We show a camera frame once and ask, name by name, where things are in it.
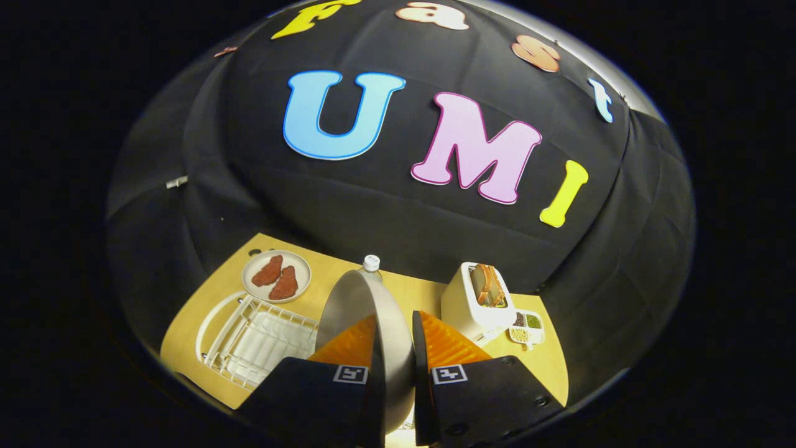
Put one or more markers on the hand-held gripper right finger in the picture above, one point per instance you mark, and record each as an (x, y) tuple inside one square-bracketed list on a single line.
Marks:
[(420, 398)]

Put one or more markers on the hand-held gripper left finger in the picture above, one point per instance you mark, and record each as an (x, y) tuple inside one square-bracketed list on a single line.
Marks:
[(377, 398)]

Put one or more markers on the large beige plate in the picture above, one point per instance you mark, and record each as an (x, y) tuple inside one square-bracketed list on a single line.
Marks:
[(364, 298)]

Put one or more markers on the white divided dish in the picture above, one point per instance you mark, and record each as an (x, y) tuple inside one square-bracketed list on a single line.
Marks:
[(528, 333)]

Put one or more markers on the small beige plate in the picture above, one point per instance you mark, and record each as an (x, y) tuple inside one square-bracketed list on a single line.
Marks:
[(252, 283)]

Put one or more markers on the white toaster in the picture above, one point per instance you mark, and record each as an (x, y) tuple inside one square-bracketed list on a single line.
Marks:
[(463, 311)]

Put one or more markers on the pile of yellow beans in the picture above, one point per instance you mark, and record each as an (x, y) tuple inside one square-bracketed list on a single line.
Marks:
[(520, 335)]

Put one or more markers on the pile of brown beans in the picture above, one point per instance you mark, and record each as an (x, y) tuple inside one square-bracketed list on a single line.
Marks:
[(518, 319)]

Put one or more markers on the toast bread slice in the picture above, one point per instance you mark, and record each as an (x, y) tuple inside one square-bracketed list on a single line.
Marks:
[(479, 284), (496, 287)]

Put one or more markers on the green label drink bottle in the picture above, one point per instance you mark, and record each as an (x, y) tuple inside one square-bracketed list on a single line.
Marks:
[(371, 263)]

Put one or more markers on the pile of green beans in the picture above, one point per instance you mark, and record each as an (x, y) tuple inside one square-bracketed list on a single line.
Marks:
[(533, 321)]

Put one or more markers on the red meat piece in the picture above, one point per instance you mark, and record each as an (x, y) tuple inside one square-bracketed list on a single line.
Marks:
[(285, 284), (268, 271)]

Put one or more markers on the black backdrop cloth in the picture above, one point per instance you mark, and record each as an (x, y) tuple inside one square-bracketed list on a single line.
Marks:
[(385, 205)]

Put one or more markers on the silver metal clip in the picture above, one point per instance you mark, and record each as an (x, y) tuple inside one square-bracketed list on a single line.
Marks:
[(176, 182)]

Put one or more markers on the pink clip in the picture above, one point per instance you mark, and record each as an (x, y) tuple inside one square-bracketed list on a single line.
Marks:
[(225, 51)]

